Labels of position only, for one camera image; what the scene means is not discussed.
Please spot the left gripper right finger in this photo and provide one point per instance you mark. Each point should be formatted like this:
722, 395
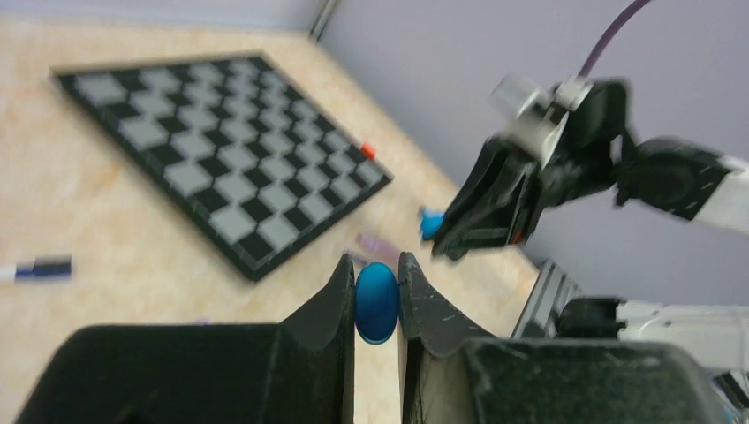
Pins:
454, 371

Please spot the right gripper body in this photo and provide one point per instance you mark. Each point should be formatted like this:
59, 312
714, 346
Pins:
497, 202

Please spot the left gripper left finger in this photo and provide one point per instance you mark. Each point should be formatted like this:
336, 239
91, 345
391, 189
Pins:
300, 370

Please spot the blue marker cap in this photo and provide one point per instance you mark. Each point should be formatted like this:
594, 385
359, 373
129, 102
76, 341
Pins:
430, 222

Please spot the blue black highlighter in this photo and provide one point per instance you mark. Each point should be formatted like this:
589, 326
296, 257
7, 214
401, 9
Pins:
376, 303

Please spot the lilac highlighter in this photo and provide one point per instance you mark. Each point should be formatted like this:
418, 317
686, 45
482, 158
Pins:
377, 249

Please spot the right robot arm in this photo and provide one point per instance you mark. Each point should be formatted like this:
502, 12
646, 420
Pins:
570, 142

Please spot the red block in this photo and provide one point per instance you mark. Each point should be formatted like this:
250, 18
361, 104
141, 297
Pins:
368, 150

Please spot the black white chessboard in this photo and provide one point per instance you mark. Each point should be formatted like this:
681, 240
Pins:
260, 169

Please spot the dark blue marker left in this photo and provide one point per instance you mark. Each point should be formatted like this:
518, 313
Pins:
39, 270

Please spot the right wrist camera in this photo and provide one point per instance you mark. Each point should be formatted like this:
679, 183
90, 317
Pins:
536, 117

